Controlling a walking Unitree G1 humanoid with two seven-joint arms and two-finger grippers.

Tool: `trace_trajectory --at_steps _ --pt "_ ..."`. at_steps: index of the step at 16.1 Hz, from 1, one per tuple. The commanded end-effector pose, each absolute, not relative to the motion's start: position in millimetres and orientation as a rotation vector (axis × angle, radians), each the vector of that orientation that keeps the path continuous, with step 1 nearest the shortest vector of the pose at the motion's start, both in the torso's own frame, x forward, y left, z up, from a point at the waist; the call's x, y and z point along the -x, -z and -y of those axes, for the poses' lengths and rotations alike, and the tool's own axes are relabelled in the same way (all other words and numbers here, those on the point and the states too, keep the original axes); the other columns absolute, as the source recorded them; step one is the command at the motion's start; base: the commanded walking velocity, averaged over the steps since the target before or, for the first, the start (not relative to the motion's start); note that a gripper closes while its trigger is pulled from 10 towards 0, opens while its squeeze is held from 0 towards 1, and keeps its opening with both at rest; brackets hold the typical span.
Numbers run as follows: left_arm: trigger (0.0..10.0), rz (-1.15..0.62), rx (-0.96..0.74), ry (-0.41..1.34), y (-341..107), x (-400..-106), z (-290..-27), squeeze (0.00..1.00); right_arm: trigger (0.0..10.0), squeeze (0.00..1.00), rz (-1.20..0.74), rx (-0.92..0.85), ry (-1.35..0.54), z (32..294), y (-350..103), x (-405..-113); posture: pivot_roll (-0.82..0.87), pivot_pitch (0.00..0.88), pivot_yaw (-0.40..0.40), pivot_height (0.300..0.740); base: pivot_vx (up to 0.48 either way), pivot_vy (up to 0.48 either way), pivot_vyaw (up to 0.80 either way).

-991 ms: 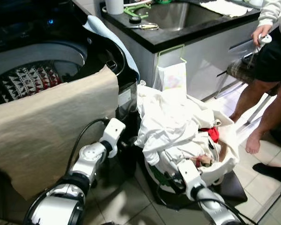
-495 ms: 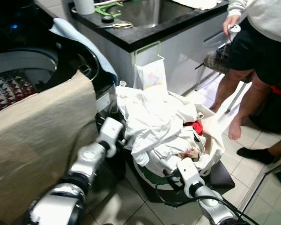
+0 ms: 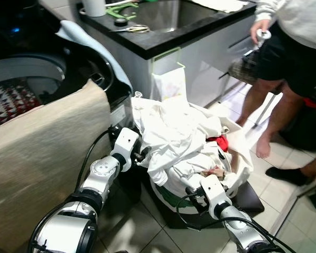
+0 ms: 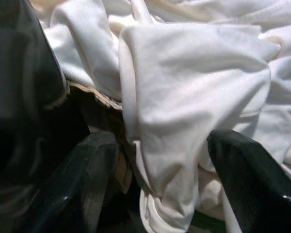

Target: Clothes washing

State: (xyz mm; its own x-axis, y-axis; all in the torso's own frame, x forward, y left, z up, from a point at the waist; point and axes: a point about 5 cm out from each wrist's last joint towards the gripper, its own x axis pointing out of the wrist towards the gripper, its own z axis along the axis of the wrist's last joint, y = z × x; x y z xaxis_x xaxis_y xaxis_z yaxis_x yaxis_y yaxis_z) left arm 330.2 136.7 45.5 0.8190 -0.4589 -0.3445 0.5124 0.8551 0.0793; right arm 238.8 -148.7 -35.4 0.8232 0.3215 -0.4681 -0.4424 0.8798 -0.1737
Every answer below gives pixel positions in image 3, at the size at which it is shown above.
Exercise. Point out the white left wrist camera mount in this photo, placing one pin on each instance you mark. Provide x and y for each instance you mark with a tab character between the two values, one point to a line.
125	145

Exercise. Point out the beige cloth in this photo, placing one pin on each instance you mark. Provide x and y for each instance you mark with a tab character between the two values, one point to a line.
42	174

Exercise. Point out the black washing machine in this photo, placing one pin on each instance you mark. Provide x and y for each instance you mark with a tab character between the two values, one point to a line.
21	26

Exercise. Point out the white garment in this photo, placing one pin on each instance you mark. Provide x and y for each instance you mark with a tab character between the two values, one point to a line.
168	137

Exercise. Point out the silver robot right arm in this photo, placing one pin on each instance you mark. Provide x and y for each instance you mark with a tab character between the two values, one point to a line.
239	221

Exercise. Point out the white dish cloth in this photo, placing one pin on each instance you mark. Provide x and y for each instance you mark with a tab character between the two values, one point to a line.
221	4

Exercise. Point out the plaid cushion stool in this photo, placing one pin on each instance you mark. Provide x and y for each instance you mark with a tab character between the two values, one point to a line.
245	71

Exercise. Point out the scissors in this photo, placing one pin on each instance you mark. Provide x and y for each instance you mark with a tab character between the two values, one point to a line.
137	29

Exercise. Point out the light blue cloth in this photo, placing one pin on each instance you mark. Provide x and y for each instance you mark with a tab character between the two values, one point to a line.
84	39

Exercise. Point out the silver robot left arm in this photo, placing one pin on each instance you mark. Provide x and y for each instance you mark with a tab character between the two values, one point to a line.
100	176

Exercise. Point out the red white patterned clothes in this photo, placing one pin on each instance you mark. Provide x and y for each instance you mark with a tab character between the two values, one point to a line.
10	103

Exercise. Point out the black bag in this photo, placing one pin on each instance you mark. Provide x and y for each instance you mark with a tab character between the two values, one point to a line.
305	126

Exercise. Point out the silver handheld controller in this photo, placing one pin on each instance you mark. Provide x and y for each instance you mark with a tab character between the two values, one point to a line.
264	35

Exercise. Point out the person's right hand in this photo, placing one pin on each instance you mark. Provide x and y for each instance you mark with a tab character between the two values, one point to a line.
257	27

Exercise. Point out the white cylinder roll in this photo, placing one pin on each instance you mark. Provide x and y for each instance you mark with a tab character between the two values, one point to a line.
95	7

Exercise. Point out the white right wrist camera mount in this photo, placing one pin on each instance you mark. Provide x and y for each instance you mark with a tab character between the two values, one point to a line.
213	192

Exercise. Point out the person in black sock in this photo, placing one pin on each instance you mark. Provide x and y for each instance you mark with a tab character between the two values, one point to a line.
289	175

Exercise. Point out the person in black shorts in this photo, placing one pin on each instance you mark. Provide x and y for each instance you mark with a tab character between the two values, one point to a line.
289	58

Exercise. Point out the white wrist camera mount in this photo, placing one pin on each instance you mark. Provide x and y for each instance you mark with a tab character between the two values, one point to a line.
125	145
213	192

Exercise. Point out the white kitchen cabinet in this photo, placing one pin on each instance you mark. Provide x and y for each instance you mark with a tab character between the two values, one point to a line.
210	63

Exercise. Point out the black stool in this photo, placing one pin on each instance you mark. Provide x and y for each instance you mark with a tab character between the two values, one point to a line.
247	200

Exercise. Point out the white plastic bag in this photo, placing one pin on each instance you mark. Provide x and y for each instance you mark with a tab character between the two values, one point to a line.
168	84

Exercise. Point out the red garment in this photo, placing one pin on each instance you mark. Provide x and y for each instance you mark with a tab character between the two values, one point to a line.
217	142

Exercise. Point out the black countertop with sink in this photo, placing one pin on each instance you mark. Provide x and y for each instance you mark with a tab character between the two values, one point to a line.
163	45

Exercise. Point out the floral patterned garment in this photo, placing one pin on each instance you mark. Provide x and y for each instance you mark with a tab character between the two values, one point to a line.
216	171

